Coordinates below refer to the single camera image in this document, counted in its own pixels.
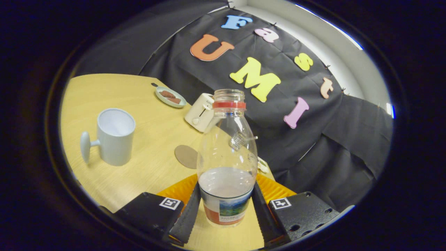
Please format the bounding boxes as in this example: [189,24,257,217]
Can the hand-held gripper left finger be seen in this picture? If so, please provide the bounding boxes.
[99,174,202,247]

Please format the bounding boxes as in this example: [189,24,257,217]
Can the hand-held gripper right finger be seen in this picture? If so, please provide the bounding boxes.
[251,173,355,246]

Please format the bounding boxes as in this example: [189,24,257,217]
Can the clear plastic juice bottle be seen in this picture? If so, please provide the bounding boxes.
[196,89,259,228]

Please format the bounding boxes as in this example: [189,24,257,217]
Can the round brown coaster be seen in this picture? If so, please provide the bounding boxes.
[174,145,199,169]

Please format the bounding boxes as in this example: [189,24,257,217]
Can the pale blue cup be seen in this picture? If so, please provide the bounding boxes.
[80,108,136,167]

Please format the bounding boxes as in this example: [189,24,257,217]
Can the white toaster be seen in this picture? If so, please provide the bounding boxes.
[184,93,215,133]

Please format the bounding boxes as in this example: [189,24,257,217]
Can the pale green plate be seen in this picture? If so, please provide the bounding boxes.
[155,86,187,108]

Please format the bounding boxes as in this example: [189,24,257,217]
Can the wooden table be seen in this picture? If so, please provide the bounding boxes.
[60,73,276,251]

